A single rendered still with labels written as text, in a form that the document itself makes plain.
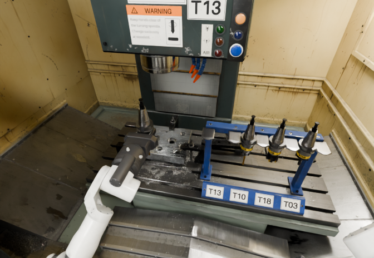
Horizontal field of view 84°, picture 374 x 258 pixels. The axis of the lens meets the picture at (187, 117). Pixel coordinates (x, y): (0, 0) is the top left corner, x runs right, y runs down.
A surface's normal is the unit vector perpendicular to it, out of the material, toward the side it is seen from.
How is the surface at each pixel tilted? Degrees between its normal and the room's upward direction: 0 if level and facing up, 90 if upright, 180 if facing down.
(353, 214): 24
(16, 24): 90
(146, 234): 8
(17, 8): 90
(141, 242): 8
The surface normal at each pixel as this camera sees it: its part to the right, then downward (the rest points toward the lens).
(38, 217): 0.39, -0.69
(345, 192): -0.40, -0.79
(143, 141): 0.00, -0.82
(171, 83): -0.21, 0.58
